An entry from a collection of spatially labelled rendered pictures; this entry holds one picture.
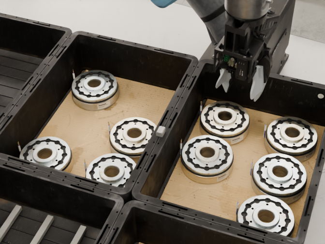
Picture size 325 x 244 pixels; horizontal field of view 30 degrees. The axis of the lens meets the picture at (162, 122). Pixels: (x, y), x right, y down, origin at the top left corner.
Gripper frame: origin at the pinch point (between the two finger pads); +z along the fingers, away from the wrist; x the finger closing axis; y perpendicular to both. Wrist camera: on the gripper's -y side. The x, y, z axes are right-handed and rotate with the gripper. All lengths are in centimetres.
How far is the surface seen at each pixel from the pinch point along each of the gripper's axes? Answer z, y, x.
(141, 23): 25, -40, -46
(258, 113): 12.1, -7.1, 1.9
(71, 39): 2.1, -1.0, -40.9
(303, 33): 95, -150, -22
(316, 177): 2.1, 13.5, 19.3
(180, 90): 2.1, 3.7, -11.7
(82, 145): 12.1, 17.9, -27.3
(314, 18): 95, -164, -21
